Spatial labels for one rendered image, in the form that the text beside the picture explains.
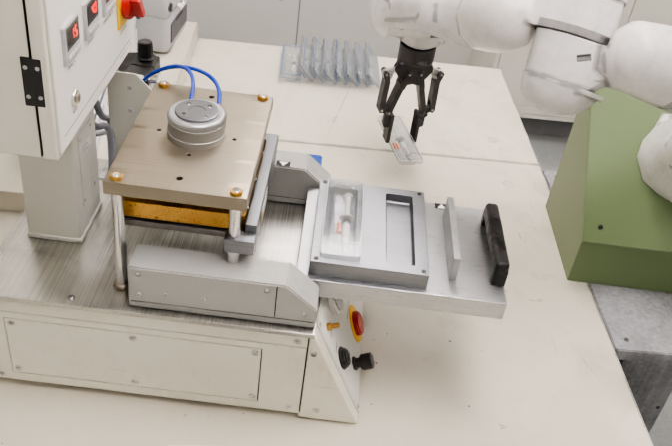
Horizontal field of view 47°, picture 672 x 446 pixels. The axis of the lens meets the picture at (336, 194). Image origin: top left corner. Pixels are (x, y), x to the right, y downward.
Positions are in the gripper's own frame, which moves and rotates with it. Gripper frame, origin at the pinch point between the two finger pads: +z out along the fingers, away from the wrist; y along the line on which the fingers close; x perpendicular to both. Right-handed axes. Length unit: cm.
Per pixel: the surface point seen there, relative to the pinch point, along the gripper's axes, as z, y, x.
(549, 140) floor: 85, 121, 123
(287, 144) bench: 8.6, -23.6, 7.0
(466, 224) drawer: -14, -7, -51
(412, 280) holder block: -16, -20, -64
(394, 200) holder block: -16, -18, -46
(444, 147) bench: 8.5, 13.4, 4.4
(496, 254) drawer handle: -18, -8, -63
